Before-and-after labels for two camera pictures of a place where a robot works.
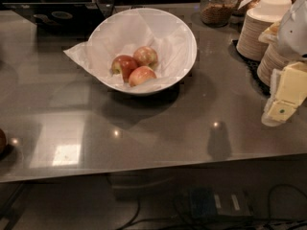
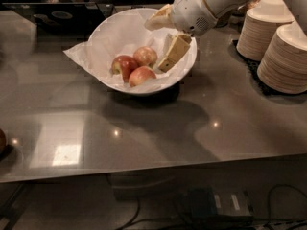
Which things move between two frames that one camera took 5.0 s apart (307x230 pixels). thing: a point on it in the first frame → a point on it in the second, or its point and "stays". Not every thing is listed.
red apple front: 140,75 stays
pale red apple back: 146,56 stays
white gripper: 294,33 → 191,12
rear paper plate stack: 269,11 stays
